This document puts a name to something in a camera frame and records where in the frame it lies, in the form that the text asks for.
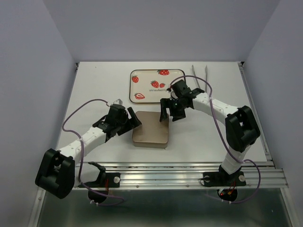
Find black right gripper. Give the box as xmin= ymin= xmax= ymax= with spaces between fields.
xmin=159 ymin=97 xmax=185 ymax=122

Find gold tin lid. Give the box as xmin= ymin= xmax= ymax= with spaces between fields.
xmin=132 ymin=111 xmax=169 ymax=142

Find metal food tongs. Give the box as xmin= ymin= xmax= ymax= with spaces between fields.
xmin=191 ymin=65 xmax=209 ymax=94

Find gold square tin box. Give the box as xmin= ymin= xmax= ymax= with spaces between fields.
xmin=133 ymin=140 xmax=168 ymax=149

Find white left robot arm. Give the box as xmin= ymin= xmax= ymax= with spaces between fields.
xmin=35 ymin=104 xmax=142 ymax=199

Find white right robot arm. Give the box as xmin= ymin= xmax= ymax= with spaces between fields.
xmin=160 ymin=79 xmax=260 ymax=187

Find strawberry print tray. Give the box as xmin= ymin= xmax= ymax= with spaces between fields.
xmin=129 ymin=69 xmax=185 ymax=104

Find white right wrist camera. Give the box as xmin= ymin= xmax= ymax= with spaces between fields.
xmin=167 ymin=87 xmax=178 ymax=100

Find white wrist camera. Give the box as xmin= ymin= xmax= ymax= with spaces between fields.
xmin=167 ymin=87 xmax=178 ymax=100
xmin=107 ymin=99 xmax=123 ymax=106

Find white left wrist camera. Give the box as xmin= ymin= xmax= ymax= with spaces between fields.
xmin=107 ymin=99 xmax=123 ymax=106

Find aluminium frame rail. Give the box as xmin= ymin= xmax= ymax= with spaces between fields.
xmin=98 ymin=161 xmax=288 ymax=191

